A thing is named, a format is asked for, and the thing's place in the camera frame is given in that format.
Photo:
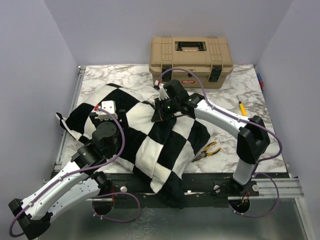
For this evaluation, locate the yellow black pliers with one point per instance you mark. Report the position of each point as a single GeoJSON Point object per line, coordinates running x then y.
{"type": "Point", "coordinates": [205, 153]}

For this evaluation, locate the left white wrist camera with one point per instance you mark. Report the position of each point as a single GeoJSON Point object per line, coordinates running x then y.
{"type": "Point", "coordinates": [106, 110]}

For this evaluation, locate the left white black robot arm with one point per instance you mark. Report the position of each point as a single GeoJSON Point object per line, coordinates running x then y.
{"type": "Point", "coordinates": [79, 180]}

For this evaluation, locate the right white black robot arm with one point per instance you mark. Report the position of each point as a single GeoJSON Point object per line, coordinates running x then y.
{"type": "Point", "coordinates": [252, 138]}

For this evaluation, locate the blue red object at edge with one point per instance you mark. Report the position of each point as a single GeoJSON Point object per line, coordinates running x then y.
{"type": "Point", "coordinates": [260, 80]}

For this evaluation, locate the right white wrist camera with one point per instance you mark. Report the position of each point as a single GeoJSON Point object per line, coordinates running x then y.
{"type": "Point", "coordinates": [162, 94]}

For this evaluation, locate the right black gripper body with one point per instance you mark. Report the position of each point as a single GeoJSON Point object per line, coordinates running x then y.
{"type": "Point", "coordinates": [167, 108]}

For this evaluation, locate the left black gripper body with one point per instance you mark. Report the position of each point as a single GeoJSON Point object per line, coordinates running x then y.
{"type": "Point", "coordinates": [96, 121]}

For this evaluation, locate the yellow handled screwdriver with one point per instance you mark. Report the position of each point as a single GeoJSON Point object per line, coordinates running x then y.
{"type": "Point", "coordinates": [241, 106]}

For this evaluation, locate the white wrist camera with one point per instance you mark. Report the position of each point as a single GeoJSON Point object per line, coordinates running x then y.
{"type": "Point", "coordinates": [162, 94]}
{"type": "Point", "coordinates": [106, 110]}

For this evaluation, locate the black metal base rail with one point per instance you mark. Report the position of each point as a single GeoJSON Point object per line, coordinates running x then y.
{"type": "Point", "coordinates": [123, 190]}

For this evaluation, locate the tan plastic toolbox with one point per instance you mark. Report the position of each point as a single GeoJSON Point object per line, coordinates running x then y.
{"type": "Point", "coordinates": [209, 58]}

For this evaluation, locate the black white checkered pillowcase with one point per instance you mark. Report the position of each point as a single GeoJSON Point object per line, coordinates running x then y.
{"type": "Point", "coordinates": [154, 151]}

